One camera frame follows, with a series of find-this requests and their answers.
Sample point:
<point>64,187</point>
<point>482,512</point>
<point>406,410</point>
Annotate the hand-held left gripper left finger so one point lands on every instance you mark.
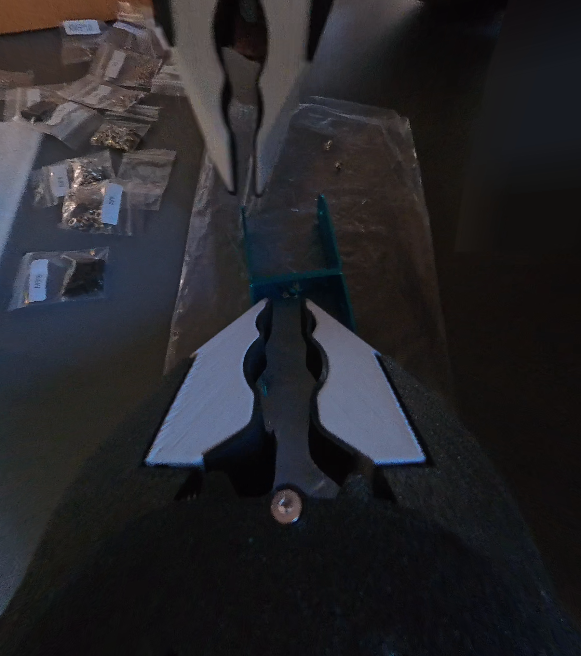
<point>208,399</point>

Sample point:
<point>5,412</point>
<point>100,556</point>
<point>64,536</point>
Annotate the clear plastic bag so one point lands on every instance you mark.
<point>383,230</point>

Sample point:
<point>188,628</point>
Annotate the blue H-shaped metal bracket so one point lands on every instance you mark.
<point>295,287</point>

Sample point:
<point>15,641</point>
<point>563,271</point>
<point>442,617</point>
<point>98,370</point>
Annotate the group of small zip bags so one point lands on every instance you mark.
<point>95,210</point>

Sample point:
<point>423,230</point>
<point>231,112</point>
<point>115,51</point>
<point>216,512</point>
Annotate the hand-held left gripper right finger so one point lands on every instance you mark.
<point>367,405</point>

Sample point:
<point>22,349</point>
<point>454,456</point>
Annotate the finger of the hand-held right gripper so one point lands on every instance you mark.
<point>198,61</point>
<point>290,51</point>

